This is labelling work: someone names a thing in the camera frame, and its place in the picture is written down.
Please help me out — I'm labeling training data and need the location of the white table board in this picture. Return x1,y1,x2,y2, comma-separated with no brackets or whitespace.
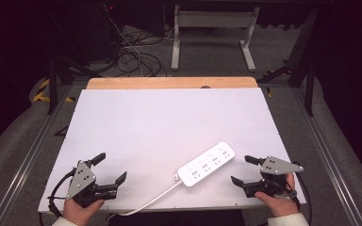
37,87,307,215

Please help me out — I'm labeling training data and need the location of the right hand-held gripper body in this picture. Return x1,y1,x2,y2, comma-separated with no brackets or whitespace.
241,155,304,200

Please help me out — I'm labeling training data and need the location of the aluminium floor rail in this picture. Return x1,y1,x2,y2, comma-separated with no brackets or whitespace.
291,87,362,226
0,85,74,226

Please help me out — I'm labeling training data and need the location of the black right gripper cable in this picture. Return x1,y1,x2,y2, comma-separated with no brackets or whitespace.
293,161,314,226

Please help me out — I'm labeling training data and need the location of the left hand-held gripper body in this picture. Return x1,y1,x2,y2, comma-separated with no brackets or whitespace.
65,159,119,208

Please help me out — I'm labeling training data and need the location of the black computer case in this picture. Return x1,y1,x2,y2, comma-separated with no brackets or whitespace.
74,2,123,61

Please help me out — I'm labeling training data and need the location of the yellow black hazard tape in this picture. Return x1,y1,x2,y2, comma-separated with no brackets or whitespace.
32,77,76,104

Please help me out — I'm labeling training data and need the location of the person's right hand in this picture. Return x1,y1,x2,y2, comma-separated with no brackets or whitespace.
254,172,300,218

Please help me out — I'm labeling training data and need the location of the black metal stand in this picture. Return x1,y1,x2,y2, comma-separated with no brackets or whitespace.
256,8,317,118

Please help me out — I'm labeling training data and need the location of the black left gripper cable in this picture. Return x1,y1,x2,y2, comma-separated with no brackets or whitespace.
47,169,77,218

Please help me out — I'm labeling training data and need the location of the black tripod stand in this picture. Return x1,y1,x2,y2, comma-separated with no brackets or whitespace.
42,6,104,116

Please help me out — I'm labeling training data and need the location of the person's left hand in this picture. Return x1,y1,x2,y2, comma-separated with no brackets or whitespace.
62,198,106,226

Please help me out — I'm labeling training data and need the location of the white power strip cord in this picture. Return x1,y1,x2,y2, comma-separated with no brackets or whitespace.
117,180,183,218

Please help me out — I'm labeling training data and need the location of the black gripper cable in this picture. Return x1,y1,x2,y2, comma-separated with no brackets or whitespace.
293,161,314,226
47,169,77,218

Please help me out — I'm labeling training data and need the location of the thin white floor cable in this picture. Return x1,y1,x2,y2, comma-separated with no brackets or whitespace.
103,3,176,58

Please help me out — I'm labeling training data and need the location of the bundle of black floor cables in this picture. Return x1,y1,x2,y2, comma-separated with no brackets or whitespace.
115,27,169,78

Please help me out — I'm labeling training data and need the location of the white power strip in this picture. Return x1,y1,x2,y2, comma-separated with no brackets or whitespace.
173,141,237,188

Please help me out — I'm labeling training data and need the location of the white metal stand frame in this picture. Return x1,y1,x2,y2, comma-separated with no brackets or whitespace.
171,5,261,73

